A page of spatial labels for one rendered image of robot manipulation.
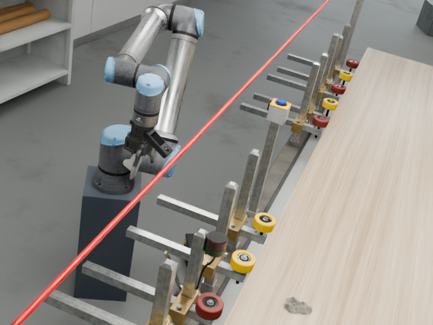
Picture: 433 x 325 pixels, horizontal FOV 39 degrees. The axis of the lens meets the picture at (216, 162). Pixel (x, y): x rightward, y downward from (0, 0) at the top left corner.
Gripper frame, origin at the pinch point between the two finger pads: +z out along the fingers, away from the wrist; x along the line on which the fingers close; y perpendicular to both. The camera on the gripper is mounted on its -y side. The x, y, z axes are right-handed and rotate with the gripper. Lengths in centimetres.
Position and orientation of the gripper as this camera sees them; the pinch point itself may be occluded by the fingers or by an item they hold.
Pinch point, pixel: (143, 172)
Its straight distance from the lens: 225.1
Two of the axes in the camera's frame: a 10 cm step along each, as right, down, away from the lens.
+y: -8.9, -3.6, 2.9
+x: -4.2, 4.0, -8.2
